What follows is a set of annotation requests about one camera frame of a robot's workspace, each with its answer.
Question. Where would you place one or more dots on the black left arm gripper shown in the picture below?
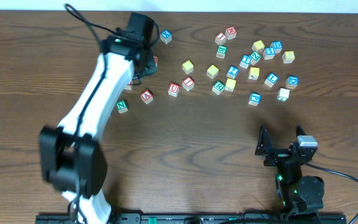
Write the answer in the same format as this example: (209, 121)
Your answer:
(150, 66)

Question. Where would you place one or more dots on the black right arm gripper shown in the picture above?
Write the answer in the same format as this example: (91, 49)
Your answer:
(281, 155)

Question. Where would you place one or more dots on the yellow O letter block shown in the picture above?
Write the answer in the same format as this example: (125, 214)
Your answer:
(187, 67)

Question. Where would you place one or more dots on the green R letter block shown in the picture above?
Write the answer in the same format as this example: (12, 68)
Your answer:
(218, 87)

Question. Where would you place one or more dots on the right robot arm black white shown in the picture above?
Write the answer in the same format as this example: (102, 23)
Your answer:
(300, 194)

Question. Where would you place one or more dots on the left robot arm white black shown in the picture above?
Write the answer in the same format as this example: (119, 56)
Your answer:
(70, 155)

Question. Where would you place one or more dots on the red E letter block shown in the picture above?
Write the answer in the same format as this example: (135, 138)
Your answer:
(155, 60)

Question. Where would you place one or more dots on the blue X letter block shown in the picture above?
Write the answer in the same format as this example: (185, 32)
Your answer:
(166, 36)

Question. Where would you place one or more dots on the red U letter block left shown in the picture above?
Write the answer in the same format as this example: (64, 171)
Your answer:
(129, 85)

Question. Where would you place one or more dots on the red u letter block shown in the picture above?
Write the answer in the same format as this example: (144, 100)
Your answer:
(173, 89)
(129, 85)

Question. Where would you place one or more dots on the white green block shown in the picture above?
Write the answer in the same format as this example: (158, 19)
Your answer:
(283, 94)

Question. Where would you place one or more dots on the blue P letter block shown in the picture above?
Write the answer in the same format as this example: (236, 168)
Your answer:
(254, 99)

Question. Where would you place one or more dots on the red A letter block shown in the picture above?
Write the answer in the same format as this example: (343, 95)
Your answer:
(147, 96)

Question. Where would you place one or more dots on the blue D block right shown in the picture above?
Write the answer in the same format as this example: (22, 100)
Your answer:
(292, 82)

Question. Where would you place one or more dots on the blue d block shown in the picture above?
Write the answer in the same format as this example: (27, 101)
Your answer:
(277, 46)
(292, 82)

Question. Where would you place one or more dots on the red U letter block middle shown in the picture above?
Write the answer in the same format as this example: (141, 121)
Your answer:
(173, 89)

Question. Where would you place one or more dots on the blue L letter block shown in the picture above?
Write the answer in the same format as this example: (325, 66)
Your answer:
(271, 80)

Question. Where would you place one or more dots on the green N letter block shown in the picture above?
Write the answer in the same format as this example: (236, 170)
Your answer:
(121, 106)

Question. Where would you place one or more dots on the red I block middle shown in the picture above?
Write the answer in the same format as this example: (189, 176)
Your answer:
(188, 83)

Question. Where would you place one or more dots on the red i block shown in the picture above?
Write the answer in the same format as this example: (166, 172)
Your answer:
(188, 83)
(221, 39)

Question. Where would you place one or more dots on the yellow block right middle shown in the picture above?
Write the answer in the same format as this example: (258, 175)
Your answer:
(254, 73)

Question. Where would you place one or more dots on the yellow block beside R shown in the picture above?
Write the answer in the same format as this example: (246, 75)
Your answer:
(230, 84)

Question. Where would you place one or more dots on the yellow block centre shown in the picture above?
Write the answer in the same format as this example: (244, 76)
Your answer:
(212, 71)

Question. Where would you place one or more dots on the yellow 8 number block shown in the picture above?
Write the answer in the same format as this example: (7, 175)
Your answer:
(288, 57)

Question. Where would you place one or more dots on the blue 2 number block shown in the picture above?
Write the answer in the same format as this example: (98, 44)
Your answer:
(232, 72)

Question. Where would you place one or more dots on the red I block top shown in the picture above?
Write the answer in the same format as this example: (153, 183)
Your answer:
(221, 39)

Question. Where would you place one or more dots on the blue T letter block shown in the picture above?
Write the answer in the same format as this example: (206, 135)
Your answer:
(245, 61)

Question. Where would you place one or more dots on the green B letter block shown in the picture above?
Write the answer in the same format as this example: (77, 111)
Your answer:
(221, 51)

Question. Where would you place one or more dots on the green Z letter block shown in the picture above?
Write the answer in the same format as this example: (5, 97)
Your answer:
(255, 57)

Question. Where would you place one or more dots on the blue 5 number block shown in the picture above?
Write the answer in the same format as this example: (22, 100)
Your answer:
(268, 53)

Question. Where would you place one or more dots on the blue D block top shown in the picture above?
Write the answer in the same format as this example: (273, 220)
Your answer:
(277, 46)

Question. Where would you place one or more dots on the red M letter block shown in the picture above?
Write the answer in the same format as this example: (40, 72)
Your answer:
(230, 32)

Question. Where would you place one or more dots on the yellow block top right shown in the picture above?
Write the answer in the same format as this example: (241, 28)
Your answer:
(258, 46)

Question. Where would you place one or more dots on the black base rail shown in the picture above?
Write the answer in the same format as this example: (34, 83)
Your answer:
(136, 218)

